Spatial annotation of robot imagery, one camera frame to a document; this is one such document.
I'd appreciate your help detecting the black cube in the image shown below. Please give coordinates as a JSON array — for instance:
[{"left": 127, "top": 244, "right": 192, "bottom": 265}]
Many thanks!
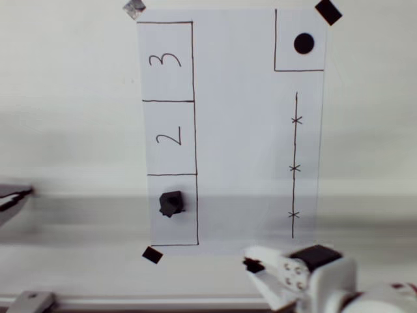
[{"left": 158, "top": 190, "right": 186, "bottom": 219}]

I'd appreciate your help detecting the black tape piece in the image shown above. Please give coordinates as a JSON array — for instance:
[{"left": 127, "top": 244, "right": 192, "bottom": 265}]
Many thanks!
[
  {"left": 314, "top": 0, "right": 343, "bottom": 26},
  {"left": 141, "top": 246, "right": 164, "bottom": 265}
]

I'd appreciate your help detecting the white paper sheet with drawn boxes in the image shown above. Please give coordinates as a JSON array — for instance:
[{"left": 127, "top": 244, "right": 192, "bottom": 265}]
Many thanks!
[{"left": 135, "top": 8, "right": 328, "bottom": 257}]

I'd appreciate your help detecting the black round sticker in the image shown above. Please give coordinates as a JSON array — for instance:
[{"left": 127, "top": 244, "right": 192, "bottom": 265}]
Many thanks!
[{"left": 293, "top": 33, "right": 315, "bottom": 55}]

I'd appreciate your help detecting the grey tape piece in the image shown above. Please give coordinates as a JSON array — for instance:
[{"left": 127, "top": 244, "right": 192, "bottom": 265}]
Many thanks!
[{"left": 122, "top": 0, "right": 147, "bottom": 21}]

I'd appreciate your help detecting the grey metal bracket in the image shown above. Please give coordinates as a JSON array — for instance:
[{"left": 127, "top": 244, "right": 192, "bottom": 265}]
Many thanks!
[{"left": 5, "top": 291, "right": 56, "bottom": 313}]

